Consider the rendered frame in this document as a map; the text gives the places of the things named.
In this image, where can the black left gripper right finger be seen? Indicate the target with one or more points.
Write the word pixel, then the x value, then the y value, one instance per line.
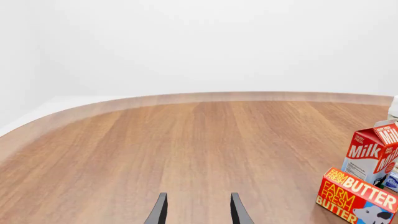
pixel 238 211

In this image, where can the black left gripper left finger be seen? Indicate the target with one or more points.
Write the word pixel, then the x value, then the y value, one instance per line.
pixel 160 211

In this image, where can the red butter box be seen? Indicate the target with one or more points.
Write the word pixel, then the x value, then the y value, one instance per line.
pixel 351 198

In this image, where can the red and white milk carton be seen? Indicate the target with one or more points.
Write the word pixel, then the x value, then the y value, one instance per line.
pixel 371 154

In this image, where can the blue and white box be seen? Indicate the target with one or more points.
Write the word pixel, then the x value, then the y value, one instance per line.
pixel 392 180

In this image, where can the white bottle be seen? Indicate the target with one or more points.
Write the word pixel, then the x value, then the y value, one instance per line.
pixel 394 109

